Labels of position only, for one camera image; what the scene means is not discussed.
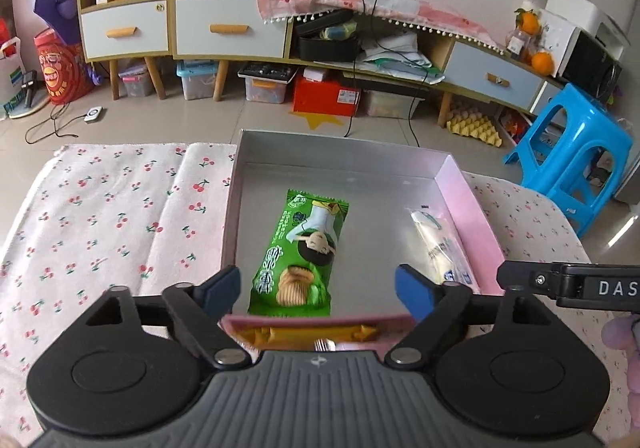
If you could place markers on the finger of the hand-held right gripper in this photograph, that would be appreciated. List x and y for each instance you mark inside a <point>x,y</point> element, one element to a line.
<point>525,275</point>

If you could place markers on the white foam box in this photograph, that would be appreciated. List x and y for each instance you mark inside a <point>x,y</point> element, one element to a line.
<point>575,10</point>

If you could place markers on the orange-brown snack packet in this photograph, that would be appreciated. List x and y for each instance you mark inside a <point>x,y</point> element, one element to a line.
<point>270,334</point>

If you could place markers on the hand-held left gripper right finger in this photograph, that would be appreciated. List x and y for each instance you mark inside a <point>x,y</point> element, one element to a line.
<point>415,290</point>

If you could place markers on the green biscuit packet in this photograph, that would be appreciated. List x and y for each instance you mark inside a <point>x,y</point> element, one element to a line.
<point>295,258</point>

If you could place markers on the white and blue snack packet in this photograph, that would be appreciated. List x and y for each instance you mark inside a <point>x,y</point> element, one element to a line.
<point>440,248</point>

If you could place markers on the black microwave oven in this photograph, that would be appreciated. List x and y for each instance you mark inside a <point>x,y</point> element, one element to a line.
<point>590,65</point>

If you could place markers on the clear storage box black lid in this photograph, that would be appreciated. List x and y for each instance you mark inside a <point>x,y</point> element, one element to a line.
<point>265,82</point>

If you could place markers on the orange fruit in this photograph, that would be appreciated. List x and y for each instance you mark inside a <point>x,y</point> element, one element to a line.
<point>542,62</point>
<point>529,22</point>

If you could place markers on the cherry print cloth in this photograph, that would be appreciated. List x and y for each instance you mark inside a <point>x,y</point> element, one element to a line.
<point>100,208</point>

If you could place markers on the black case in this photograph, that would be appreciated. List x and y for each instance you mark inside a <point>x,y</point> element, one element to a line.
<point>327,47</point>

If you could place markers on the small clear storage box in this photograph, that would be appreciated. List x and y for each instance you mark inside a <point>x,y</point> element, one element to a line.
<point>136,80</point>

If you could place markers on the low wooden cabinet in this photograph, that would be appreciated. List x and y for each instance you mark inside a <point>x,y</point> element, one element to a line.
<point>495,77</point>

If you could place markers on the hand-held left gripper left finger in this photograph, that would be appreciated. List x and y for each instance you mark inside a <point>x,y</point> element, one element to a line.
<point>222,285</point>

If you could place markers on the blue plastic stool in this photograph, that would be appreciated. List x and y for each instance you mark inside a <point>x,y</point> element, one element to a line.
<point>575,142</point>

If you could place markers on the red cardboard box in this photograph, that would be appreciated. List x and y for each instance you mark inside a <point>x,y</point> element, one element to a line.
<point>322,95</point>

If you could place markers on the clear storage box blue lid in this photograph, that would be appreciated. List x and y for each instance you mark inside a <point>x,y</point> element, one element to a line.
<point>197,80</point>

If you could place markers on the white shopping bag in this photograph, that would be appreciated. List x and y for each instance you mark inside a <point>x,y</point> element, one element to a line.
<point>10,77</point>

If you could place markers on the pink cardboard box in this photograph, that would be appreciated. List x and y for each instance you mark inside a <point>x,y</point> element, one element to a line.
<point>380,208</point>

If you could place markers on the wooden cabinet with white drawer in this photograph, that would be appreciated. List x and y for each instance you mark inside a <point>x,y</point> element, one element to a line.
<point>230,30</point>
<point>125,27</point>

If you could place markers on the small white floor device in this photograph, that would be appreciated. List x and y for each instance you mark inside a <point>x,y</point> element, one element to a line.
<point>93,114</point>

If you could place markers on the yellow egg tray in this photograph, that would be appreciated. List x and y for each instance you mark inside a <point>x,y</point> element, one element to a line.
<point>475,127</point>

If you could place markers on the red printed bag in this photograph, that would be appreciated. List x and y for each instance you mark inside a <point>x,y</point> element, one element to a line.
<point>60,72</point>

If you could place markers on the yellow star floor sticker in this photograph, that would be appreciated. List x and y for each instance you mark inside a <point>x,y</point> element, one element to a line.
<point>317,120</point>

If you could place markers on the pile of folded bags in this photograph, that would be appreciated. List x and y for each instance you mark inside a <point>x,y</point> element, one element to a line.
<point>400,57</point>

